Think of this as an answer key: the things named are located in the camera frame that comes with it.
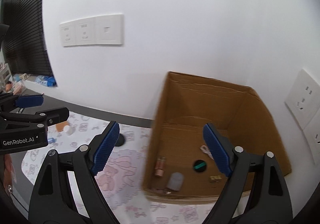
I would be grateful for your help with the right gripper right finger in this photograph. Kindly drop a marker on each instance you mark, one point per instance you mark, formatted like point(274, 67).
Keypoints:
point(269, 199)

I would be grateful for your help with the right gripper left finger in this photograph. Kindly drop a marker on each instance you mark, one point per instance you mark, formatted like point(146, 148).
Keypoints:
point(52, 200)

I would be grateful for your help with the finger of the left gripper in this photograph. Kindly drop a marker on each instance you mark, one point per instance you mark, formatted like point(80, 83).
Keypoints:
point(10, 102)
point(52, 116)

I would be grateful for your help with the orange makeup sponge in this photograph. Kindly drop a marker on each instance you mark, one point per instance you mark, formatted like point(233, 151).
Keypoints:
point(60, 126)

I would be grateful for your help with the white round cap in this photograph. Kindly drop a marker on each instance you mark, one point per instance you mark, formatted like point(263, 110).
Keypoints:
point(67, 129)

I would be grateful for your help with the yellow binder clip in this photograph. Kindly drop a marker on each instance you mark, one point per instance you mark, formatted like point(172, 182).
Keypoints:
point(215, 178)

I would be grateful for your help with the small blue white tube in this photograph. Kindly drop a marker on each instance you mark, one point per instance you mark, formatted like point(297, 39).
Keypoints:
point(51, 140)

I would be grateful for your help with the blue plastic package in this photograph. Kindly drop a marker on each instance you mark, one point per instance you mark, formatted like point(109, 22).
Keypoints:
point(48, 81)

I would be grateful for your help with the pink patterned table mat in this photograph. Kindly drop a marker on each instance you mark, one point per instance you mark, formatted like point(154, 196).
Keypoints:
point(121, 178)

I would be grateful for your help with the black round green-striped disc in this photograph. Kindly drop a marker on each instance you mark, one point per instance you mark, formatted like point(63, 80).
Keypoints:
point(199, 166)

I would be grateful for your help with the small black sponge puff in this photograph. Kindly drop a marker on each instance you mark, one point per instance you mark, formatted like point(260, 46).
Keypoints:
point(121, 140)

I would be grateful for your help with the cardboard box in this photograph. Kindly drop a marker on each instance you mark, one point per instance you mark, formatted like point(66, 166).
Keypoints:
point(199, 121)

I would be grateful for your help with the grey oval sponge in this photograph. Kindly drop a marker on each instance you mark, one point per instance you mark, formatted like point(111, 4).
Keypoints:
point(175, 181)

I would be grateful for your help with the rose gold lipstick tube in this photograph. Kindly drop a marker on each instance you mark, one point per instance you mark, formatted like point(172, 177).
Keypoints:
point(159, 167)

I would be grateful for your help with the black window blind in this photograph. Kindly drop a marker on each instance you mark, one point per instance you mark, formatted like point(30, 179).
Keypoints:
point(24, 48)

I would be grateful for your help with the lower white wall socket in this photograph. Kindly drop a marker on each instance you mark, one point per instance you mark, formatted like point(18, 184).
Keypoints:
point(312, 134)

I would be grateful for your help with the white socket on right wall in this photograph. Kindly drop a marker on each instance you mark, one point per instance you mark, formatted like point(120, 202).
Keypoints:
point(303, 99)

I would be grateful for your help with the triple white wall socket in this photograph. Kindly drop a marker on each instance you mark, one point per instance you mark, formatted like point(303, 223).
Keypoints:
point(99, 30)

